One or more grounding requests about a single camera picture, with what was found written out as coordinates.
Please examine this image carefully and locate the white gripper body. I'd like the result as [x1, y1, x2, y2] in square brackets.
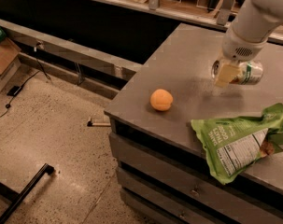
[222, 28, 266, 61]

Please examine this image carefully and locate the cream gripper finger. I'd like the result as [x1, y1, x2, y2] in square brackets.
[213, 61, 240, 88]

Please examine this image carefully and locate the silver green 7up can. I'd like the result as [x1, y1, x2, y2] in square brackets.
[210, 60, 264, 86]

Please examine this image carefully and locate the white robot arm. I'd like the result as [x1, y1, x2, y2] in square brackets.
[214, 0, 283, 87]

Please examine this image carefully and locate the orange round fruit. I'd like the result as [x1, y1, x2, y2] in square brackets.
[149, 89, 173, 111]

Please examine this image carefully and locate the green snack bag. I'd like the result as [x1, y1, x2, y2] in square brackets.
[191, 103, 283, 185]

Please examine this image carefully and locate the grey drawer cabinet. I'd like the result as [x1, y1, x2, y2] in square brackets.
[105, 24, 283, 224]

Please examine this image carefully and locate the small wooden stick on floor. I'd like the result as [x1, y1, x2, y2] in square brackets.
[87, 118, 110, 127]

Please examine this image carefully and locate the brown cardboard box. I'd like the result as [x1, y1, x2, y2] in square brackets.
[0, 38, 21, 75]

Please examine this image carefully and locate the grey metal rail beam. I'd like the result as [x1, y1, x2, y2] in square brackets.
[0, 19, 142, 98]

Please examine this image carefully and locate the black power adapter with cable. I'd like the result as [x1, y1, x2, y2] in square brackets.
[0, 59, 50, 118]

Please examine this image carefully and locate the black metal floor frame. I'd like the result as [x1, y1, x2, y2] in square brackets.
[0, 163, 55, 224]

